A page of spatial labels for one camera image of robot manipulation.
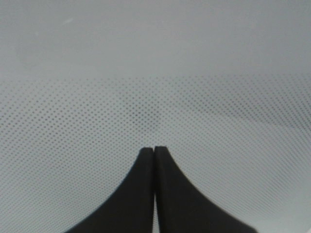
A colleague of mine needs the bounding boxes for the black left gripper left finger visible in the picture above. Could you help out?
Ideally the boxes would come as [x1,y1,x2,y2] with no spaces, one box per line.
[68,148,155,233]

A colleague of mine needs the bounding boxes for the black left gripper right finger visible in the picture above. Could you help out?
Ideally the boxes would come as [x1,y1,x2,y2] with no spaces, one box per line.
[154,146,256,233]

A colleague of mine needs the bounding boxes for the white microwave door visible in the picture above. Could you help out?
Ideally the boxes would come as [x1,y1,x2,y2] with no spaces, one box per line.
[0,0,311,233]

